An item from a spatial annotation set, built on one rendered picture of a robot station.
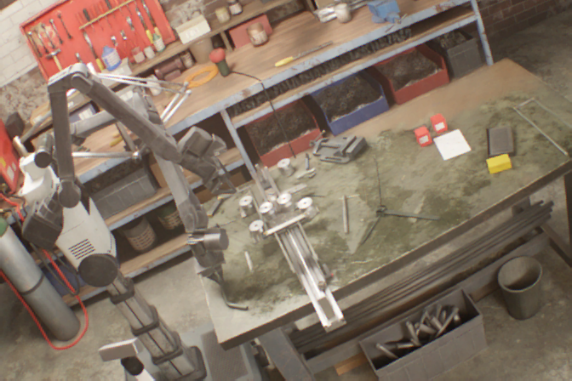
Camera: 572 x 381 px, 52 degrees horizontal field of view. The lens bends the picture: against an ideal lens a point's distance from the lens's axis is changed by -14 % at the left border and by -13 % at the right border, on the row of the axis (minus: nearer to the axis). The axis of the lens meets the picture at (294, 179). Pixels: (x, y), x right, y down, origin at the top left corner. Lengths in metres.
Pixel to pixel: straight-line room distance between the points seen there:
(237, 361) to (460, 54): 2.20
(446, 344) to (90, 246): 1.41
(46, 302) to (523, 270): 2.59
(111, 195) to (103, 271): 1.35
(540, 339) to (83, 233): 1.86
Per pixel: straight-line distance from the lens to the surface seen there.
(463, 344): 2.68
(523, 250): 2.84
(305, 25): 3.96
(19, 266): 3.68
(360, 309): 2.79
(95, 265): 2.39
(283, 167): 2.51
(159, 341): 2.70
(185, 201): 2.07
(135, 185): 3.69
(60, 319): 3.90
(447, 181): 2.20
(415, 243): 2.01
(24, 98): 4.28
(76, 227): 2.29
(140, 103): 2.21
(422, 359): 2.61
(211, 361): 2.88
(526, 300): 2.73
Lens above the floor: 2.21
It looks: 32 degrees down
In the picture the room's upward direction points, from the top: 25 degrees counter-clockwise
